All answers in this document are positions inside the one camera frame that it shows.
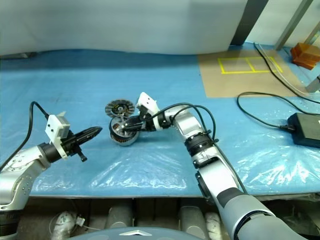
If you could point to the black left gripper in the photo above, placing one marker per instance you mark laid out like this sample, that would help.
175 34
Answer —
72 146

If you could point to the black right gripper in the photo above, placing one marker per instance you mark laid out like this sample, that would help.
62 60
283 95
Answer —
147 125

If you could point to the silver spoked rotor black rim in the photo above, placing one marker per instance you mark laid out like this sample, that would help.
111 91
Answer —
120 125

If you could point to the silver motor housing copper windings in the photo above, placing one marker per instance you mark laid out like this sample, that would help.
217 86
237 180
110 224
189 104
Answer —
120 142

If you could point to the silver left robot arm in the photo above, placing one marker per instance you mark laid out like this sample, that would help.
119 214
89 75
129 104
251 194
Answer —
22 165

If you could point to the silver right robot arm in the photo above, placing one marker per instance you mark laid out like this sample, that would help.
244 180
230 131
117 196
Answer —
215 165

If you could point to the blue plastic table cover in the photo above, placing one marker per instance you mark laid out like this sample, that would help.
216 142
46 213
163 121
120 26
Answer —
75 87

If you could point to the dark grey rounded shape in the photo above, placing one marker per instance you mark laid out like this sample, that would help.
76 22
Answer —
192 221
120 215

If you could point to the small white connector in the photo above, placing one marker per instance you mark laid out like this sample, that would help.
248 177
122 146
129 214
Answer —
80 221

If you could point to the white wrapped rounded shape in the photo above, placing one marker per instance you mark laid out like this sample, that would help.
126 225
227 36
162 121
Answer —
63 222
213 225

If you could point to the grey-blue robot torso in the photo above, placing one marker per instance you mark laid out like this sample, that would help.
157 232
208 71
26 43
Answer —
130 233

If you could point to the brown cardboard sheet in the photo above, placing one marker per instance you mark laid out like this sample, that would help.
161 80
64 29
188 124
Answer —
250 85

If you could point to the yellow tape grid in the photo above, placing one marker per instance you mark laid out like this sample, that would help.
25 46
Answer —
246 65

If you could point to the black power adapter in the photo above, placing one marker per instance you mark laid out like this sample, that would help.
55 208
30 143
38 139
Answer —
305 130

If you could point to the orange translucent box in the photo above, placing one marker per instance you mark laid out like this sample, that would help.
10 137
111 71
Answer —
306 55

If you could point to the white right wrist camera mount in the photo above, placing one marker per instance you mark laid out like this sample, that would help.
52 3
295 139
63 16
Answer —
147 100

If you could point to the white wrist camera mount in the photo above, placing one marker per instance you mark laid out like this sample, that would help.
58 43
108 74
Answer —
55 127
147 100

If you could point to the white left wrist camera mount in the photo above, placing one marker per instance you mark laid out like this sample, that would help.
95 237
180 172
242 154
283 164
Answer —
55 127

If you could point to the dark grey post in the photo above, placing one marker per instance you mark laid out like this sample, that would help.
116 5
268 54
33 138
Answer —
250 22

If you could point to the silver metal frame profile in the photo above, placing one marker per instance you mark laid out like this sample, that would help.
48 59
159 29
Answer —
313 82

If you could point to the grey aluminium post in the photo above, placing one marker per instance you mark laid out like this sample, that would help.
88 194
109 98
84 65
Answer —
295 22

